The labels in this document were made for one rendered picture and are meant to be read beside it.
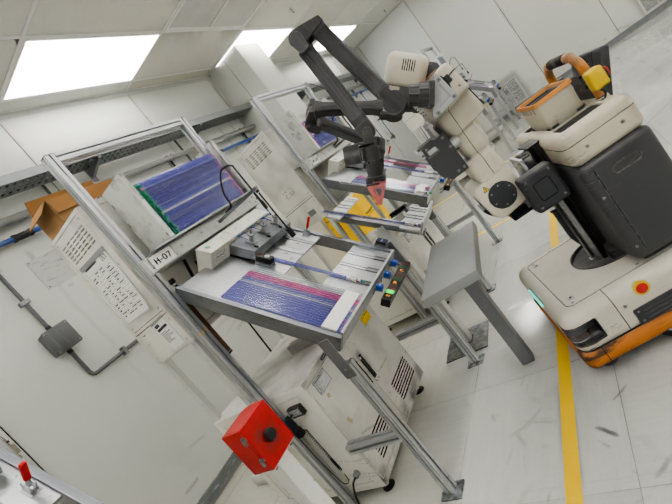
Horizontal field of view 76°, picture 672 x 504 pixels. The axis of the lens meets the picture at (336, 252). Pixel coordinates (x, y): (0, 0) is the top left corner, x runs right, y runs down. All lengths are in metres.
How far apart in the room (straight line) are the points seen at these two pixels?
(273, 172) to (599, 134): 2.09
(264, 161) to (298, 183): 0.29
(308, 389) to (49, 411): 1.75
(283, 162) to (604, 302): 2.11
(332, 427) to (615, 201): 1.31
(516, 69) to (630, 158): 7.59
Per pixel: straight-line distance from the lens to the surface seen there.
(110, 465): 3.15
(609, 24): 9.25
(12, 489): 1.35
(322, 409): 1.83
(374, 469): 1.98
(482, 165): 1.72
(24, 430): 3.06
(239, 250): 1.98
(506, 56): 9.21
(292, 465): 1.46
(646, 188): 1.74
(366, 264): 1.97
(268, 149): 3.08
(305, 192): 3.04
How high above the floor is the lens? 1.16
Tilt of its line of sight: 7 degrees down
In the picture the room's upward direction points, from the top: 39 degrees counter-clockwise
